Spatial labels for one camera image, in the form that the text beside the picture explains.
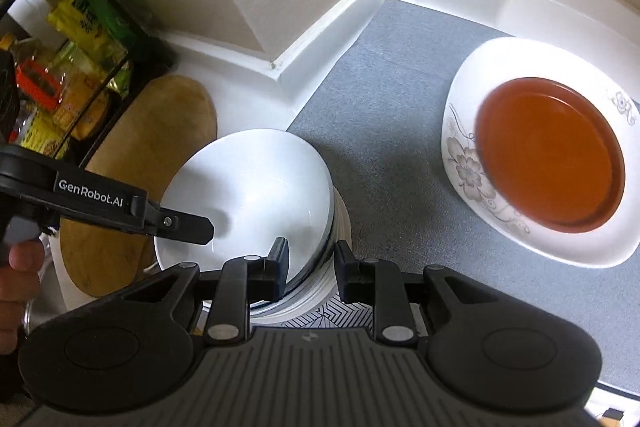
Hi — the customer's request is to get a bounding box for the yellow snack packet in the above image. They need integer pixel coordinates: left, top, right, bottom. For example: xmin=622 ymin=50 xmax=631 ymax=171
xmin=47 ymin=0 xmax=131 ymax=72

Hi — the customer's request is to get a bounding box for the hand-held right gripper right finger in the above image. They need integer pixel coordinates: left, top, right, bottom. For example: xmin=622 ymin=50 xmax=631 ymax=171
xmin=334 ymin=241 xmax=506 ymax=343

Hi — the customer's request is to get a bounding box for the green snack packet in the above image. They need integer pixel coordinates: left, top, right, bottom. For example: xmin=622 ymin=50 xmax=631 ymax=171
xmin=80 ymin=0 xmax=141 ymax=52

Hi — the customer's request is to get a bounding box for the red label oil bottle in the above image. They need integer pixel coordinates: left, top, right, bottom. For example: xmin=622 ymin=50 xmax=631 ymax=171
xmin=0 ymin=34 xmax=113 ymax=140

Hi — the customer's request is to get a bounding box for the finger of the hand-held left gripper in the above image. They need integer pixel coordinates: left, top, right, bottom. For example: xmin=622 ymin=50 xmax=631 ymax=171
xmin=147 ymin=206 xmax=215 ymax=245

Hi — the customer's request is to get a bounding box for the grey mat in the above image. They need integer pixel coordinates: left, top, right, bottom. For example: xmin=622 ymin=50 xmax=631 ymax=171
xmin=287 ymin=0 xmax=640 ymax=408

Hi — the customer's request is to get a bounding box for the round wooden cutting board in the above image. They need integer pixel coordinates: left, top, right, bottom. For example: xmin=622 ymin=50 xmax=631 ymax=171
xmin=59 ymin=74 xmax=218 ymax=299

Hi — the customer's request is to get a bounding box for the white bowl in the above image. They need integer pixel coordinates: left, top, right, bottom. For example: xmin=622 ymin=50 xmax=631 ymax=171
xmin=154 ymin=129 xmax=335 ymax=303

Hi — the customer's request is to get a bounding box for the square white floral plate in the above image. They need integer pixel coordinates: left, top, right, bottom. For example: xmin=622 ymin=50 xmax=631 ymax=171
xmin=441 ymin=36 xmax=640 ymax=269

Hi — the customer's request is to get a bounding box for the patterned coaster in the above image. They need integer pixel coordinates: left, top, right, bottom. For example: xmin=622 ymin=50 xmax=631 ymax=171
xmin=250 ymin=297 xmax=376 ymax=333

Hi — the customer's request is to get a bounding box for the person's left hand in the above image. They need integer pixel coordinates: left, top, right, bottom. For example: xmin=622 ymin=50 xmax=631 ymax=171
xmin=0 ymin=241 xmax=46 ymax=355

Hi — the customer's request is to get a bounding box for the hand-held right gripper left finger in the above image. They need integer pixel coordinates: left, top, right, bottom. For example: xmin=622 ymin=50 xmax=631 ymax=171
xmin=125 ymin=237 xmax=289 ymax=343

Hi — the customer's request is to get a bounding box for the yellow label bottle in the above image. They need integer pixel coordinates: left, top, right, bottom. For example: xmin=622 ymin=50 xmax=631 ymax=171
xmin=10 ymin=107 xmax=71 ymax=160

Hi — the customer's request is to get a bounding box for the brown round plate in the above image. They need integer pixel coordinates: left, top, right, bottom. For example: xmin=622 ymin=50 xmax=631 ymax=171
xmin=474 ymin=77 xmax=627 ymax=234

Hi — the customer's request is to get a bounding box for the cream bowl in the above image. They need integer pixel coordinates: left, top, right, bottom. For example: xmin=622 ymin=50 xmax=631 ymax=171
xmin=250 ymin=192 xmax=353 ymax=320

